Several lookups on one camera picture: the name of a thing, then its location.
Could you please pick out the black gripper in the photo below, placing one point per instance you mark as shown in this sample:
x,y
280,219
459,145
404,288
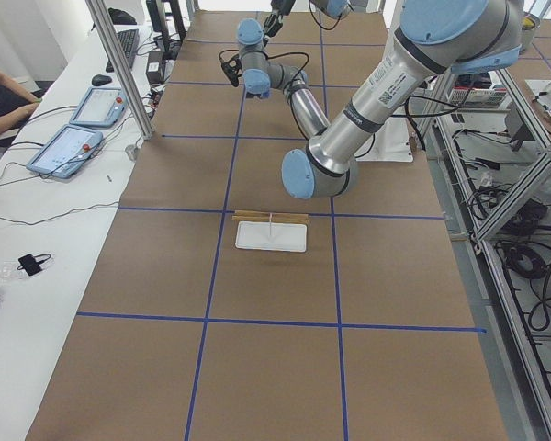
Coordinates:
x,y
273,24

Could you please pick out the seated person forearm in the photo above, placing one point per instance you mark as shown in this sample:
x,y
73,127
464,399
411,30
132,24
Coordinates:
x,y
17,104

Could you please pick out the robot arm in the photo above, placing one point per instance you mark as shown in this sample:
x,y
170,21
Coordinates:
x,y
334,9
464,37

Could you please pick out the white towel rack with wooden bars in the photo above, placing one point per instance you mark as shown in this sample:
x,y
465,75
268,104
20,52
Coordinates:
x,y
271,231

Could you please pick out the black monitor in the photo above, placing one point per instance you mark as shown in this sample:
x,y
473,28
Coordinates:
x,y
164,42

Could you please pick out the black power brick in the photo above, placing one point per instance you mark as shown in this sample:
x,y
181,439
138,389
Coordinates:
x,y
155,67

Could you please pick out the black keyboard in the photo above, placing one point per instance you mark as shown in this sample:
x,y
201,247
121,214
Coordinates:
x,y
129,42

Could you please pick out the black computer mouse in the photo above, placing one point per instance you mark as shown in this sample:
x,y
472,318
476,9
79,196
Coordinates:
x,y
101,79

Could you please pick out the far teach pendant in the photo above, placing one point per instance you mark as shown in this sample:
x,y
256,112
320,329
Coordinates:
x,y
100,108

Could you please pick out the teach pendant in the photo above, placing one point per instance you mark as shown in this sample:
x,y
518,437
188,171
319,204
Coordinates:
x,y
66,152
100,108

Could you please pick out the near teach pendant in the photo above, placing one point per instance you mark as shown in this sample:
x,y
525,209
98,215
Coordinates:
x,y
66,152

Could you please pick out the grey control box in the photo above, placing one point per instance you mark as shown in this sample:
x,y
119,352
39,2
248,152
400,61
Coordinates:
x,y
520,135

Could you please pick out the small black adapter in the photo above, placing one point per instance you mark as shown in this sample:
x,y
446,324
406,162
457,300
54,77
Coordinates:
x,y
29,264

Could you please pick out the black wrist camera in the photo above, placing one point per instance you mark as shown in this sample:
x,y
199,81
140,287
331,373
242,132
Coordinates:
x,y
232,68

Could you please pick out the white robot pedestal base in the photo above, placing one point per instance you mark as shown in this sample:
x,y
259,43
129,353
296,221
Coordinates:
x,y
391,144

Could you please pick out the aluminium frame post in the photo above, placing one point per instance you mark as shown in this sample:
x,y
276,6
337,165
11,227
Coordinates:
x,y
115,54

